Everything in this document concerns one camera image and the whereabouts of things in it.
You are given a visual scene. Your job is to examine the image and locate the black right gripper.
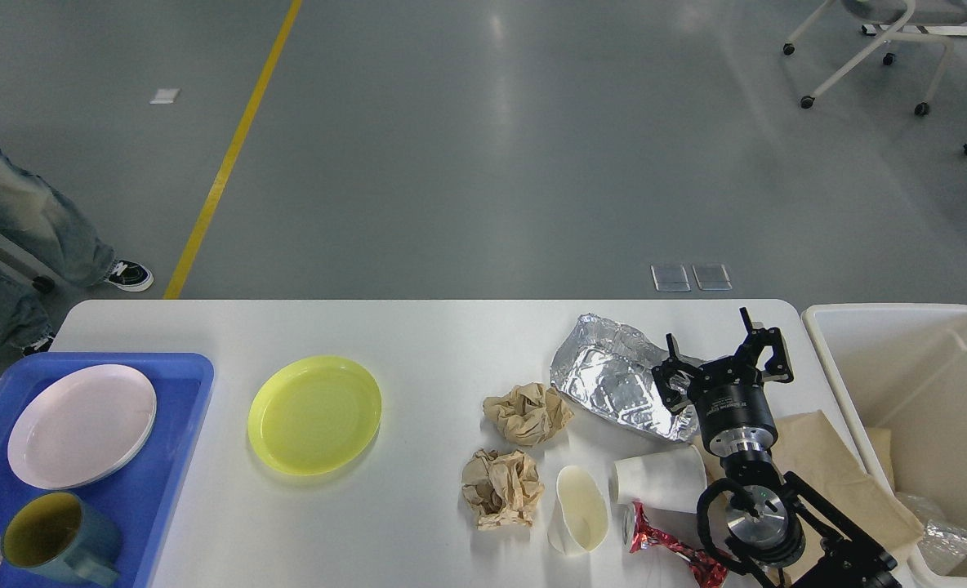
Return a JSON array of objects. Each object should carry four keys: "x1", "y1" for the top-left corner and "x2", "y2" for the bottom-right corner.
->
[{"x1": 652, "y1": 306, "x2": 795, "y2": 457}]

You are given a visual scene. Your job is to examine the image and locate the teal mug yellow inside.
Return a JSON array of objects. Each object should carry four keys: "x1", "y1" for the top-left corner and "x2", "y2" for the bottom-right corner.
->
[{"x1": 1, "y1": 491, "x2": 122, "y2": 587}]

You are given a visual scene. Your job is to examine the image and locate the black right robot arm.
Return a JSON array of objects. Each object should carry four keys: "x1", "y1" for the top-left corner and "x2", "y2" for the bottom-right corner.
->
[{"x1": 651, "y1": 308, "x2": 899, "y2": 587}]

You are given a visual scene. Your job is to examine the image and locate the brown paper bag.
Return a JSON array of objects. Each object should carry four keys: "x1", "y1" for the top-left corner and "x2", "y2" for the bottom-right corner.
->
[{"x1": 692, "y1": 410, "x2": 926, "y2": 585}]

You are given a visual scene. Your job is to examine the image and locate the right floor socket plate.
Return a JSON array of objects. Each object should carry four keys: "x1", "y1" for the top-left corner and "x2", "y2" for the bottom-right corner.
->
[{"x1": 692, "y1": 263, "x2": 733, "y2": 292}]

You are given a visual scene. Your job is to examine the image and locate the floor socket plate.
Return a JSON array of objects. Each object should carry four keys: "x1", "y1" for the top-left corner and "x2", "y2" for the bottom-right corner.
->
[
  {"x1": 692, "y1": 263, "x2": 733, "y2": 292},
  {"x1": 650, "y1": 264, "x2": 692, "y2": 293}
]

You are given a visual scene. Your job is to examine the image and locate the white paper cup lying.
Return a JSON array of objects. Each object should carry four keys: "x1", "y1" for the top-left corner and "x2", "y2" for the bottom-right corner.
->
[{"x1": 611, "y1": 444, "x2": 708, "y2": 513}]

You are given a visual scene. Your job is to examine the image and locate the left floor socket plate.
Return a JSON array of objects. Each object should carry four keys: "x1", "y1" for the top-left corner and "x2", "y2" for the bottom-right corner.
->
[{"x1": 650, "y1": 264, "x2": 692, "y2": 293}]

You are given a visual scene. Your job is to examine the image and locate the crumpled aluminium foil tray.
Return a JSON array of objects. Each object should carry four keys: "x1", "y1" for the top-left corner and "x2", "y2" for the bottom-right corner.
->
[{"x1": 550, "y1": 314, "x2": 697, "y2": 442}]

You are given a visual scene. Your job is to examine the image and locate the brown paper in bin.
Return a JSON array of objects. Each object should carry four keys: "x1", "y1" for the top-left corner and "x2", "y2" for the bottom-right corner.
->
[{"x1": 864, "y1": 425, "x2": 897, "y2": 491}]

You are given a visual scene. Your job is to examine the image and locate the red foil wrapper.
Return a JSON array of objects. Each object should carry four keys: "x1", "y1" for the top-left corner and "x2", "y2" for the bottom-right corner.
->
[{"x1": 624, "y1": 500, "x2": 729, "y2": 587}]

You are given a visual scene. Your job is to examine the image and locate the crumpled brown paper upper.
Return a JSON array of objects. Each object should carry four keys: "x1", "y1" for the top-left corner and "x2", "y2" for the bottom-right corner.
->
[{"x1": 483, "y1": 383, "x2": 573, "y2": 447}]

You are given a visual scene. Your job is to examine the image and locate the crumpled brown paper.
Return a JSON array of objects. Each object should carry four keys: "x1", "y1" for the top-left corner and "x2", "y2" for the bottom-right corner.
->
[
  {"x1": 461, "y1": 449, "x2": 546, "y2": 531},
  {"x1": 483, "y1": 383, "x2": 573, "y2": 447}
]

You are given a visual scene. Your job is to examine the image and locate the cream paper cup open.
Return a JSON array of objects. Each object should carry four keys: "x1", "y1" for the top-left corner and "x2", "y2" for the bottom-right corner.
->
[{"x1": 547, "y1": 465, "x2": 609, "y2": 557}]

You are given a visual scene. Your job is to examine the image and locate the crumpled brown paper lower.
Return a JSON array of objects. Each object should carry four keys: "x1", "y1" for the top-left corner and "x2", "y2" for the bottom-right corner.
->
[{"x1": 461, "y1": 449, "x2": 546, "y2": 531}]

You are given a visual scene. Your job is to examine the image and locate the foil scrap in bin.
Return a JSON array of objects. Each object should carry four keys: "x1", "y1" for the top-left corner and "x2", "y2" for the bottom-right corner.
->
[{"x1": 895, "y1": 492, "x2": 967, "y2": 576}]

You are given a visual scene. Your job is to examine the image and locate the white rolling chair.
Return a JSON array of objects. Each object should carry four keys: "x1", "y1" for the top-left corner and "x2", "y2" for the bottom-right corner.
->
[{"x1": 781, "y1": 1, "x2": 967, "y2": 117}]

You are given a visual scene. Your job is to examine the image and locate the yellow plastic plate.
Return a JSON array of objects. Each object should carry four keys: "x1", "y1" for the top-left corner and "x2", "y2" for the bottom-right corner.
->
[{"x1": 246, "y1": 356, "x2": 382, "y2": 477}]

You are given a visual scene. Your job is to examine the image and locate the white paper on floor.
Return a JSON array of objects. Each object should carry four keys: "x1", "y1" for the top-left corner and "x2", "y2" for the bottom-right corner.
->
[{"x1": 149, "y1": 88, "x2": 180, "y2": 105}]

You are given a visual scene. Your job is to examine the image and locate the white pink plate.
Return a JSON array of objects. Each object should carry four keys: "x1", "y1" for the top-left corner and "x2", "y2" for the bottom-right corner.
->
[{"x1": 7, "y1": 364, "x2": 158, "y2": 490}]

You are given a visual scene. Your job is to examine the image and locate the person in jeans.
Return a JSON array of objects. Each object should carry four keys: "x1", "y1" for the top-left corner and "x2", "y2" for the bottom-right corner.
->
[{"x1": 0, "y1": 146, "x2": 154, "y2": 356}]

